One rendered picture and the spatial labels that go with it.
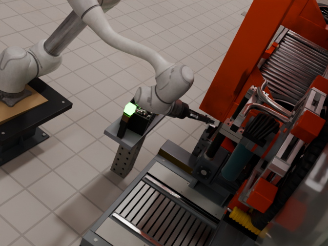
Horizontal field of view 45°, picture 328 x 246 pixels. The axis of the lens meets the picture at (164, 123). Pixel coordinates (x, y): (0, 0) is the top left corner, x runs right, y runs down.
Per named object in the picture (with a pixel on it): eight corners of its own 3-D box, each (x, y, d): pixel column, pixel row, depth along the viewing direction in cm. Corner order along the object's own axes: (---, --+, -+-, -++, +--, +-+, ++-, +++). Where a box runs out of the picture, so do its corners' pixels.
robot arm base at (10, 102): (-23, 93, 206) (-22, 85, 203) (6, 78, 224) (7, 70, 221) (6, 111, 204) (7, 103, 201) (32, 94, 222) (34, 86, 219)
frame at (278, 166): (238, 232, 162) (312, 141, 129) (225, 223, 163) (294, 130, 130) (270, 162, 204) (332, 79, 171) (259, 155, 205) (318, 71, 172)
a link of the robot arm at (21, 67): (-13, 80, 208) (-9, 45, 196) (14, 71, 223) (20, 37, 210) (8, 97, 204) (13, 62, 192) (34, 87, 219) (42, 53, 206)
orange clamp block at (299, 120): (308, 144, 140) (317, 136, 131) (288, 133, 141) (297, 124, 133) (317, 129, 142) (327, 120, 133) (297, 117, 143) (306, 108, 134)
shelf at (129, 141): (130, 151, 199) (132, 147, 197) (103, 133, 202) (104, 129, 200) (168, 113, 232) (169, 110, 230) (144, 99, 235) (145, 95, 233)
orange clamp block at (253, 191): (269, 199, 148) (263, 214, 141) (251, 187, 149) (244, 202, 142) (279, 187, 143) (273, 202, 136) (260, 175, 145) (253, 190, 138)
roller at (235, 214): (279, 254, 174) (286, 246, 170) (222, 215, 179) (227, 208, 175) (282, 244, 178) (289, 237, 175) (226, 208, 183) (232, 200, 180)
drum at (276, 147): (275, 174, 165) (292, 151, 157) (231, 147, 169) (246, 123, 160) (282, 156, 176) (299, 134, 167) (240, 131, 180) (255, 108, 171)
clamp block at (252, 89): (261, 107, 178) (267, 98, 175) (243, 96, 179) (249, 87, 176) (264, 102, 182) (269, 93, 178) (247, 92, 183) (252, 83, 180)
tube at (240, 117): (279, 148, 145) (295, 127, 139) (234, 120, 149) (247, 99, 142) (289, 126, 159) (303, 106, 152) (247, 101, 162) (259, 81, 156)
